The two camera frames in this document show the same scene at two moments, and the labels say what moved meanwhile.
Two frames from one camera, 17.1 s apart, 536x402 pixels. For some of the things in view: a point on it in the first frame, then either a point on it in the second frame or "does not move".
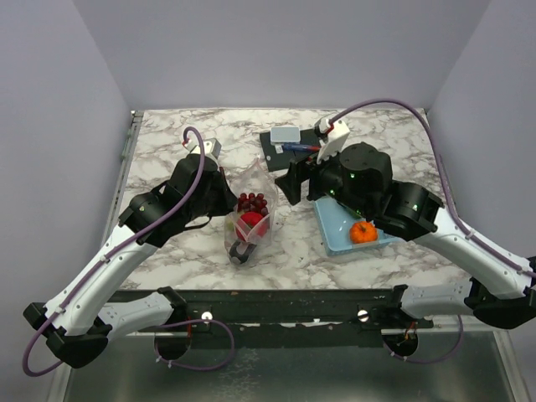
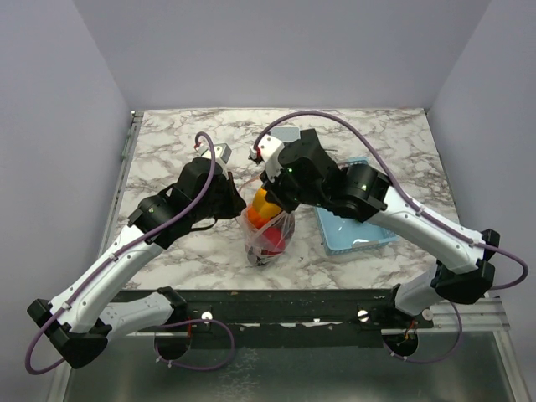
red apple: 252,224 to 271,241
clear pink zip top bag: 252,219 to 267,237
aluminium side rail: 113,218 does not move
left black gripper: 229,198 does not move
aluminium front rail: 449,323 does not move
